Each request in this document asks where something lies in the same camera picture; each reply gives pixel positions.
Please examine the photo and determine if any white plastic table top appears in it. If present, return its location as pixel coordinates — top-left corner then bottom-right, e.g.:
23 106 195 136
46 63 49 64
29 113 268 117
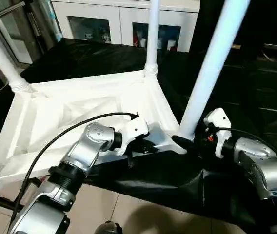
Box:
0 68 189 192

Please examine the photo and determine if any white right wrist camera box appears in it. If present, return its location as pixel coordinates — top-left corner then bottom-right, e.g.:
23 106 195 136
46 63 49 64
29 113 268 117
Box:
203 108 233 159

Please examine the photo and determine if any light blue plastic strip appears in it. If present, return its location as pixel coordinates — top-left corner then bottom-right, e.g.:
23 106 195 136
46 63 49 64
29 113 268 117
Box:
42 0 64 43

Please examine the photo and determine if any white glass-door cabinet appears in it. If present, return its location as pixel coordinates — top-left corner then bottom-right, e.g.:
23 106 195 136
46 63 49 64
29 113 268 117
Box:
51 0 200 52

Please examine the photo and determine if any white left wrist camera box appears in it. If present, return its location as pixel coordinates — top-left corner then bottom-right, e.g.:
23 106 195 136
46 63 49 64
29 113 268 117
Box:
115 116 150 156

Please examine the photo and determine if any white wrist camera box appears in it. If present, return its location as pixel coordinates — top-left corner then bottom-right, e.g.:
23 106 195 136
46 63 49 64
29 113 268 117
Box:
115 116 150 156
203 108 233 159

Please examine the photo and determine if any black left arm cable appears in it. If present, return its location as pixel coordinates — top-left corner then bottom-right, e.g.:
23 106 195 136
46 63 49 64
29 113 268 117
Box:
9 112 140 225

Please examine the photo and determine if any black work mat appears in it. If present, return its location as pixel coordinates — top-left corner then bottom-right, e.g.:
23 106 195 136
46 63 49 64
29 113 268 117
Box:
0 38 277 234

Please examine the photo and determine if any grey metal rack frame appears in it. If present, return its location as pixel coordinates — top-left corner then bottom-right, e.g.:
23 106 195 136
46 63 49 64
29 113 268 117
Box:
0 0 49 66

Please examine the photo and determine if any black metal table frame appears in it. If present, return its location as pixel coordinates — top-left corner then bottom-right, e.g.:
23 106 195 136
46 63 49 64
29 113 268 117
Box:
0 190 34 217

